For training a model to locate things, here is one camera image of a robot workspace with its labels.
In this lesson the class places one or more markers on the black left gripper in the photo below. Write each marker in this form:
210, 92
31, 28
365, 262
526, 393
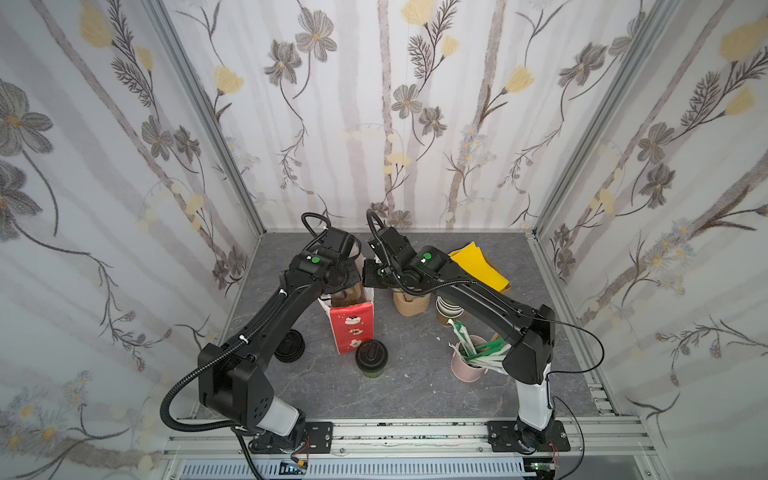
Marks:
339, 278

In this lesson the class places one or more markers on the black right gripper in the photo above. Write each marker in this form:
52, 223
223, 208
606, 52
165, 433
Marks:
375, 273

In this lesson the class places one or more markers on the single brown pulp cup carrier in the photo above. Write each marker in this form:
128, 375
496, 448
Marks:
348, 297

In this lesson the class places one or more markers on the red white paper gift bag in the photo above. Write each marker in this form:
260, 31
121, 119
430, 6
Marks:
350, 325

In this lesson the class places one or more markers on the black plastic cup lid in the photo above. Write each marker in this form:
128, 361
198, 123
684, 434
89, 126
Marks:
371, 352

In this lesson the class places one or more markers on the green paper coffee cup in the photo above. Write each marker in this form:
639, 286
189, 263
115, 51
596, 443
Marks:
372, 370

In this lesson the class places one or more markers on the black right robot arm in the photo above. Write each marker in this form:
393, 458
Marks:
529, 332

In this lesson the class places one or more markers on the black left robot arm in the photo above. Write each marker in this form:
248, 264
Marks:
231, 376

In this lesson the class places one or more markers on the stack of paper cups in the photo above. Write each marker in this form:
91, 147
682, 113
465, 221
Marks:
448, 309

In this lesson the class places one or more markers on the stack of black lids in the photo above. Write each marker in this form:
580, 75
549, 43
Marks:
291, 348

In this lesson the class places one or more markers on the yellow napkin stack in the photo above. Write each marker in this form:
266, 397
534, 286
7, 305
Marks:
471, 259

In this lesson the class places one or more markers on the pink metal straw bucket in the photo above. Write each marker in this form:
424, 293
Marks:
461, 369

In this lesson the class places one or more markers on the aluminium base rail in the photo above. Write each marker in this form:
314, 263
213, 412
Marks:
582, 448

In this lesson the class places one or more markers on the aluminium corner frame post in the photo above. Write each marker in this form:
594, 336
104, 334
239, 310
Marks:
591, 87

